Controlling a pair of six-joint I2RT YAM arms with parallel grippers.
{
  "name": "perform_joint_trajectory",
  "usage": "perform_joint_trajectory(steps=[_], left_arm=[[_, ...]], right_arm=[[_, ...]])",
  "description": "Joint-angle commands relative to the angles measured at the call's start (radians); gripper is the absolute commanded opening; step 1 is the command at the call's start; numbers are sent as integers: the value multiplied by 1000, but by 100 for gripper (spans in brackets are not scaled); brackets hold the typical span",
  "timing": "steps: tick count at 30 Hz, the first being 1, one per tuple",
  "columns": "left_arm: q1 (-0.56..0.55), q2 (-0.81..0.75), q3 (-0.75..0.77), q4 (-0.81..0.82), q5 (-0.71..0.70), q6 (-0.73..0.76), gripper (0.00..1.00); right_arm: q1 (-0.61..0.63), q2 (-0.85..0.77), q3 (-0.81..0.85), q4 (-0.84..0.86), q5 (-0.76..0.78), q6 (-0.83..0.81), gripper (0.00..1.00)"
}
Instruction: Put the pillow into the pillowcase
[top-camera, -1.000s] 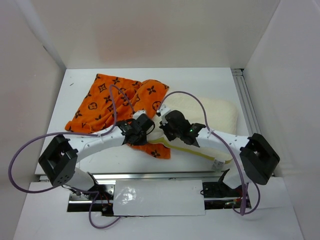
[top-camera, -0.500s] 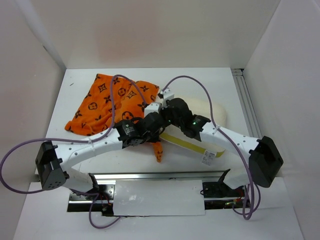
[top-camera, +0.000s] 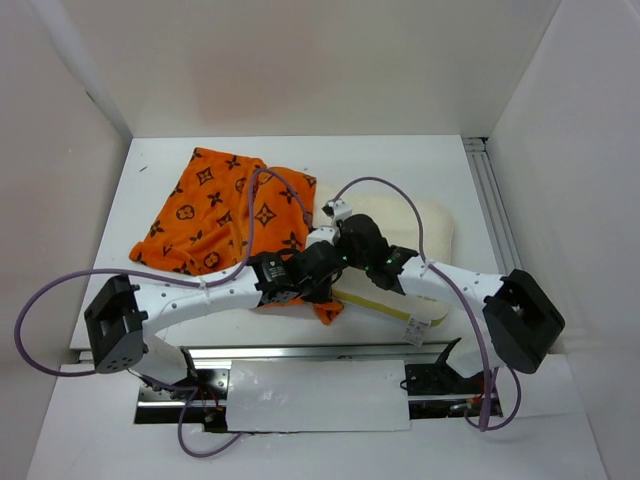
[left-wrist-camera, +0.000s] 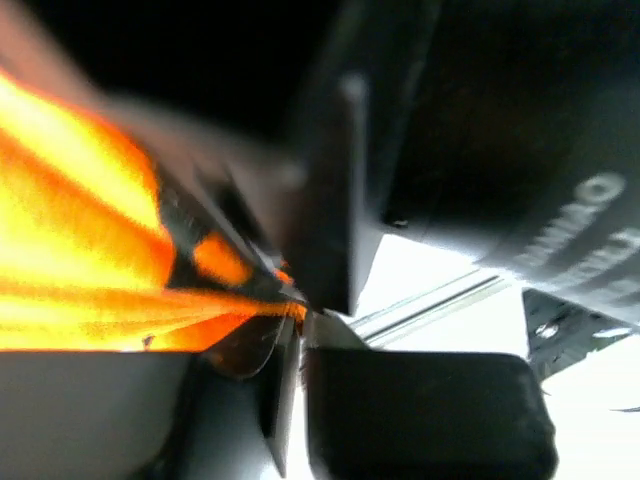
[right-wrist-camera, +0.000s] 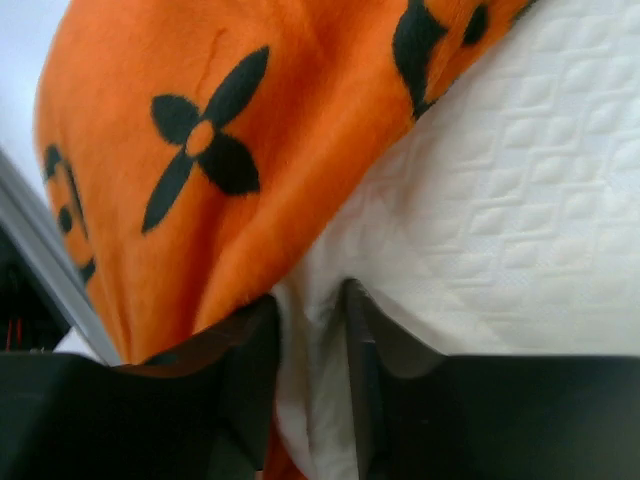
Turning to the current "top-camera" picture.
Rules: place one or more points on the white cover plate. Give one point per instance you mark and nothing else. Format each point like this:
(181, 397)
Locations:
(317, 396)

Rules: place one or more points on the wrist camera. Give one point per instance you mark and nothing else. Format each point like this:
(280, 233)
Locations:
(337, 210)
(328, 234)

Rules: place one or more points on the orange patterned pillowcase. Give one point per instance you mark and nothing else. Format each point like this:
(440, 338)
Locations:
(205, 225)

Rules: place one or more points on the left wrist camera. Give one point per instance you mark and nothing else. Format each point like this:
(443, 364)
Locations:
(328, 234)

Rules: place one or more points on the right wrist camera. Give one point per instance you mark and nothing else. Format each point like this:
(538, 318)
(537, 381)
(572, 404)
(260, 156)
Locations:
(337, 210)

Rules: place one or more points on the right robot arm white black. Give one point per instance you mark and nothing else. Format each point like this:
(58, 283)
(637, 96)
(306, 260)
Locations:
(517, 321)

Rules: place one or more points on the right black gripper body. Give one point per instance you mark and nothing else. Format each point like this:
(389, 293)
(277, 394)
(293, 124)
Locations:
(359, 260)

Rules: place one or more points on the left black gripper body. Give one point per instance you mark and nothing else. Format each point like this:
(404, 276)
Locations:
(316, 292)

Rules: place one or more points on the aluminium side rail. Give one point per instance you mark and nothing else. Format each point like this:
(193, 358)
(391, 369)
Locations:
(492, 204)

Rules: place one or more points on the cream white pillow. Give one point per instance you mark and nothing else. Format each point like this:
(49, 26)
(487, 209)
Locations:
(383, 234)

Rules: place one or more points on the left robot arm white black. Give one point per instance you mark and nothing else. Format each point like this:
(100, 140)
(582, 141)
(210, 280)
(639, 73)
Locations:
(124, 319)

